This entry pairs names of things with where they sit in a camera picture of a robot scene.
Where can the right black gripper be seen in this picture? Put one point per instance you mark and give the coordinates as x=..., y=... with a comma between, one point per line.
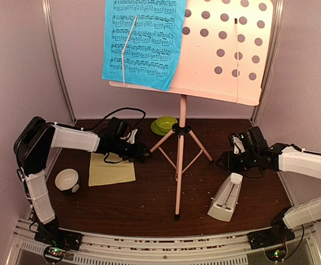
x=228, y=163

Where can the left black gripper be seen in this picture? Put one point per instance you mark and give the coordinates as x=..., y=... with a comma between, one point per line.
x=138, y=153

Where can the yellow paper sheet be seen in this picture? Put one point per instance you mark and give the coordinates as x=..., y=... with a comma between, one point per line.
x=102, y=173

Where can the blue sheet music paper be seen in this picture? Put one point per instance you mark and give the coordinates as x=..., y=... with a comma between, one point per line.
x=142, y=42

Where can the pink music stand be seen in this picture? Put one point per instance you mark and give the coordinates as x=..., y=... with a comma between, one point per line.
x=223, y=57

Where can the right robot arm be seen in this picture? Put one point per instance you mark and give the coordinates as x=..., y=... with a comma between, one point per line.
x=280, y=158

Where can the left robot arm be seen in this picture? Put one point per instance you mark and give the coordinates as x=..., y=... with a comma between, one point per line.
x=33, y=146

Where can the green bowl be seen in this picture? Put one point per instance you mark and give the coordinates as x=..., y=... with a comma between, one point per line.
x=165, y=123

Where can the grey metronome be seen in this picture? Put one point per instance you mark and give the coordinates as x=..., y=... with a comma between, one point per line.
x=224, y=202

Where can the white bowl dark outside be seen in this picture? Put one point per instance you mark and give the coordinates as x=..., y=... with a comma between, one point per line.
x=68, y=181

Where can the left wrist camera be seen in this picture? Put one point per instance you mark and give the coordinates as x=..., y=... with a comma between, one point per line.
x=127, y=131

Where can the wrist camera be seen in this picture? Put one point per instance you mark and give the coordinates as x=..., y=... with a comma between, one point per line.
x=250, y=140
x=127, y=131

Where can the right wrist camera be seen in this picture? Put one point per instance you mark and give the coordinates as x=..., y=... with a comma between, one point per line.
x=250, y=140

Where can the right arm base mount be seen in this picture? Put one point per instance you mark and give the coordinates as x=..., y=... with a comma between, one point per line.
x=273, y=243

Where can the aluminium front rail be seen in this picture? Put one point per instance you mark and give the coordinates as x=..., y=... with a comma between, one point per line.
x=229, y=248

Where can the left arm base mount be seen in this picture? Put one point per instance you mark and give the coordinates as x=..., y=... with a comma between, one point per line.
x=57, y=247

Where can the right frame post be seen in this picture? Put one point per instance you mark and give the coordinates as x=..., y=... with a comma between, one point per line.
x=273, y=51

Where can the frame post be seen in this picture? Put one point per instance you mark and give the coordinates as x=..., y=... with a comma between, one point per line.
x=47, y=13
x=273, y=51

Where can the left frame post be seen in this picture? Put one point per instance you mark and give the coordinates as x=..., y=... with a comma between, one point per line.
x=47, y=13

